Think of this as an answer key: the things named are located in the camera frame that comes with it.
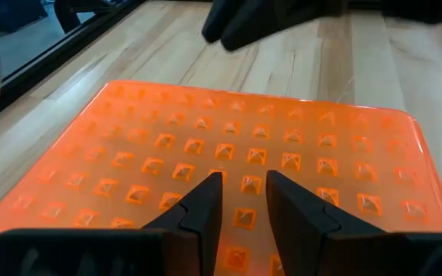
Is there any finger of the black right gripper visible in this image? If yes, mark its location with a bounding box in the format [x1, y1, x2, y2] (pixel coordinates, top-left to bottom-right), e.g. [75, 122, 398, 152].
[220, 0, 345, 53]
[201, 0, 253, 44]

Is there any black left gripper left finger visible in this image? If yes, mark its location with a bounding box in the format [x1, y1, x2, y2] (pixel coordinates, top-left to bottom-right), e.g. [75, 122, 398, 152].
[0, 171, 225, 276]

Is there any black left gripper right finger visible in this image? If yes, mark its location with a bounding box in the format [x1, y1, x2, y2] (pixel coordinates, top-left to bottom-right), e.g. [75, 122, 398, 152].
[265, 170, 442, 276]

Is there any orange plastic box lid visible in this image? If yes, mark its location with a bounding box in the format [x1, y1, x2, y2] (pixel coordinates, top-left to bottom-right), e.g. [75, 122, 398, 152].
[0, 79, 442, 276]

